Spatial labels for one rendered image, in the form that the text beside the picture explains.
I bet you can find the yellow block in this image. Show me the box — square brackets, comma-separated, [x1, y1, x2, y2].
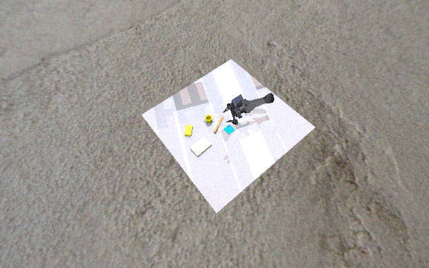
[184, 125, 193, 136]

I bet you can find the beige flat block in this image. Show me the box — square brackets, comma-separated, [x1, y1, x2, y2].
[190, 136, 212, 157]

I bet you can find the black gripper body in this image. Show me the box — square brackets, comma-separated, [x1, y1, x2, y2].
[227, 103, 242, 125]

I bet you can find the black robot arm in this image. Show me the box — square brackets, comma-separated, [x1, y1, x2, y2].
[235, 93, 274, 119]

